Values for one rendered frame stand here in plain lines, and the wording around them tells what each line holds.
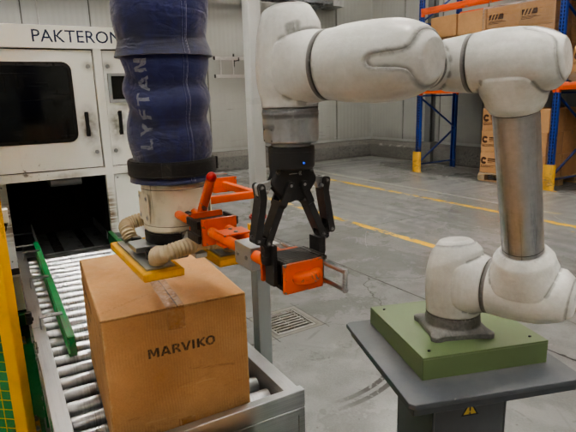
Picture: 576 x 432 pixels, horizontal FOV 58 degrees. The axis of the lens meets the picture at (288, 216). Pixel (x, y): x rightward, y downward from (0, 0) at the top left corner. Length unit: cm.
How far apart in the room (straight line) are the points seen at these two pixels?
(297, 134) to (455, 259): 81
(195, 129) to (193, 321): 54
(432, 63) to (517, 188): 66
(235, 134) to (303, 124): 1046
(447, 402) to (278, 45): 98
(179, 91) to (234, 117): 997
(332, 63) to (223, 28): 1055
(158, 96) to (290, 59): 56
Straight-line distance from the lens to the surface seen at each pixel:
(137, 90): 130
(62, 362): 221
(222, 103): 1111
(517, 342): 160
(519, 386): 153
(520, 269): 140
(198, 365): 155
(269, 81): 79
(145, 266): 129
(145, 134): 130
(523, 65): 118
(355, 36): 71
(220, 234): 106
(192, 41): 130
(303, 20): 80
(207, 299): 148
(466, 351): 151
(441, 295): 153
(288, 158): 80
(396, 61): 68
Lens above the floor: 149
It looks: 13 degrees down
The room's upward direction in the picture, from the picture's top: 2 degrees counter-clockwise
